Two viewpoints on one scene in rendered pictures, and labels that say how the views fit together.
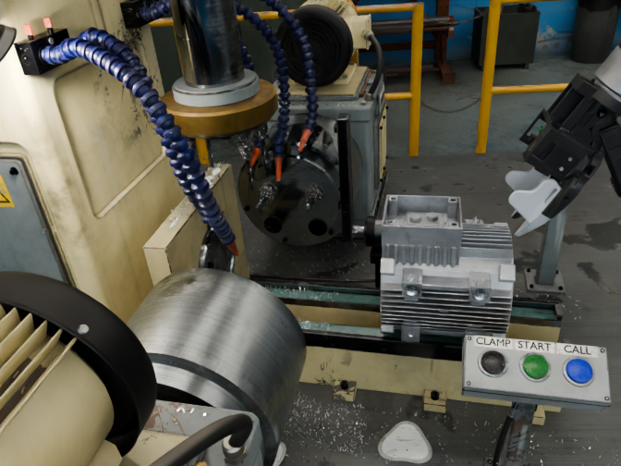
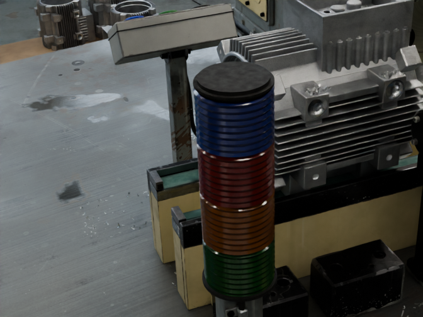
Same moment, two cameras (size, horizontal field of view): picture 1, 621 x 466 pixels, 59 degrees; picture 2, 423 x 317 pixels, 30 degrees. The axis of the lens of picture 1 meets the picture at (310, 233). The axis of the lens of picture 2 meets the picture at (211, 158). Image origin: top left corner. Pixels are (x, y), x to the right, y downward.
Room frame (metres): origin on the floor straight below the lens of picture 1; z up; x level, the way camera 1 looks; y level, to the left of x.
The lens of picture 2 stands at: (1.39, -0.83, 1.46)
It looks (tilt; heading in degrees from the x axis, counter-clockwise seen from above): 30 degrees down; 145
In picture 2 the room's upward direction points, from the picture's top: 3 degrees counter-clockwise
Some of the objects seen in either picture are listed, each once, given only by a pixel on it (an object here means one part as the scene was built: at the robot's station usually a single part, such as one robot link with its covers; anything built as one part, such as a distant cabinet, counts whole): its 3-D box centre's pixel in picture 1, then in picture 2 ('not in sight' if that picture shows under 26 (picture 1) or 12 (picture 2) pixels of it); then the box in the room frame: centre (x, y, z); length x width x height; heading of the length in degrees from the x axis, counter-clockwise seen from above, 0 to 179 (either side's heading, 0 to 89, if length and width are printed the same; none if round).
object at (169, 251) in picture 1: (191, 277); not in sight; (0.86, 0.23, 0.97); 0.30 x 0.11 x 0.34; 165
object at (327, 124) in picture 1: (306, 172); not in sight; (1.14, 0.00, 1.04); 0.41 x 0.25 x 0.25; 165
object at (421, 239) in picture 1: (421, 229); (345, 24); (0.74, -0.18, 1.11); 0.12 x 0.11 x 0.07; 76
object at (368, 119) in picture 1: (328, 147); not in sight; (1.39, -0.07, 0.99); 0.35 x 0.31 x 0.37; 165
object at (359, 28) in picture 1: (339, 81); not in sight; (1.42, -0.11, 1.16); 0.33 x 0.26 x 0.42; 165
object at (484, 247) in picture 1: (444, 277); (314, 100); (0.74, -0.22, 1.02); 0.20 x 0.19 x 0.19; 76
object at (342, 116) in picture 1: (347, 181); not in sight; (0.91, -0.08, 1.12); 0.04 x 0.03 x 0.26; 75
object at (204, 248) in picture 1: (219, 262); not in sight; (0.84, 0.17, 1.02); 0.15 x 0.02 x 0.15; 165
